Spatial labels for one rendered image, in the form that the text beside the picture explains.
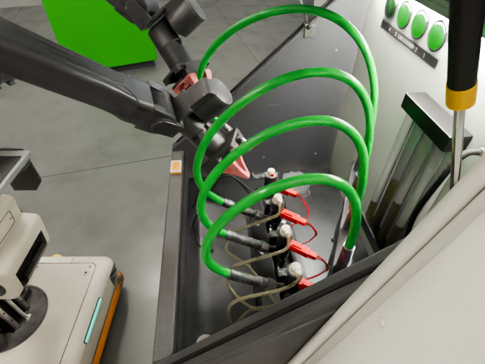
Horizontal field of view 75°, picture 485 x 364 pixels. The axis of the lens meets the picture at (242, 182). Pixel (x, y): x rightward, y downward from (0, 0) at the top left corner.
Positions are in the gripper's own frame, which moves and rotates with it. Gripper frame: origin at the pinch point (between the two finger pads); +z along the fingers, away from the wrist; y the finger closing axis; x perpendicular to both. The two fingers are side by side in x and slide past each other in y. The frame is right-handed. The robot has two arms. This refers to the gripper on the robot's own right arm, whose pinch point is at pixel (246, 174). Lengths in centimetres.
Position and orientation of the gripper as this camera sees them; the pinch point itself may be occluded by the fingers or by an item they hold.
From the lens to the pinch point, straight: 70.0
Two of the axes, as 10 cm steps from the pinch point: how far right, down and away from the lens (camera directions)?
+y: 7.2, -4.4, -5.4
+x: 1.5, -6.6, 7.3
